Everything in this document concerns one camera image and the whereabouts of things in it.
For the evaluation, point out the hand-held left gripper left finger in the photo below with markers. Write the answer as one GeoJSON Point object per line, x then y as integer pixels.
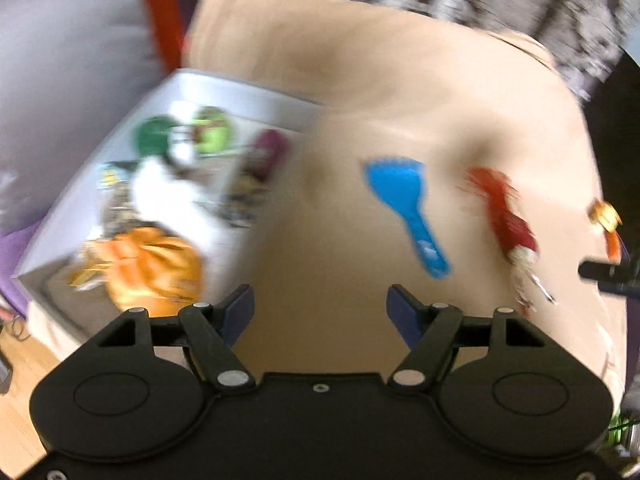
{"type": "Point", "coordinates": [239, 312]}

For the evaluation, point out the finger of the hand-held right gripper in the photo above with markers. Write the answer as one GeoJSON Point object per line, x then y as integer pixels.
{"type": "Point", "coordinates": [612, 274]}

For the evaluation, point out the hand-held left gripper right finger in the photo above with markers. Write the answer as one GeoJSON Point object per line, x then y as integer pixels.
{"type": "Point", "coordinates": [404, 312]}

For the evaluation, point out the orange plush toy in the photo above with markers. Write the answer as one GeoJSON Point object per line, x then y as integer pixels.
{"type": "Point", "coordinates": [150, 267]}

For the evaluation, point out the blue gold patterned pouch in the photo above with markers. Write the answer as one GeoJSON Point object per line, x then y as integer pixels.
{"type": "Point", "coordinates": [242, 200]}

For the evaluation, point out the white pompom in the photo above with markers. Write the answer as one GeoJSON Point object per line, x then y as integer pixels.
{"type": "Point", "coordinates": [167, 197]}

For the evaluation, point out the clear snack packet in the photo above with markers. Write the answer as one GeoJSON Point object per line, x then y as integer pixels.
{"type": "Point", "coordinates": [117, 205]}

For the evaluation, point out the purple egg toy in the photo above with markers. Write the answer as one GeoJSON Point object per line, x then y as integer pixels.
{"type": "Point", "coordinates": [269, 152]}

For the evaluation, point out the green round toy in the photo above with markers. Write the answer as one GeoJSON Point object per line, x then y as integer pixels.
{"type": "Point", "coordinates": [214, 132]}

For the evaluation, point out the white cardboard box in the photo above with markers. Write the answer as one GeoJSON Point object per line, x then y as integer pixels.
{"type": "Point", "coordinates": [280, 105]}

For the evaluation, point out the orange plastic toy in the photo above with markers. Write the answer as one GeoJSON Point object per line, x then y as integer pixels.
{"type": "Point", "coordinates": [614, 247]}

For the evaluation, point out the blue plastic scoop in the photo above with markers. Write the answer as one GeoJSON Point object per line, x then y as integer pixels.
{"type": "Point", "coordinates": [395, 185]}

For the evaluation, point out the green plastic toy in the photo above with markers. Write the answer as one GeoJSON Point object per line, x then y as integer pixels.
{"type": "Point", "coordinates": [619, 430]}

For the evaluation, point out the red curved band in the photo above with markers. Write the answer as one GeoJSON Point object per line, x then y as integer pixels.
{"type": "Point", "coordinates": [162, 15]}

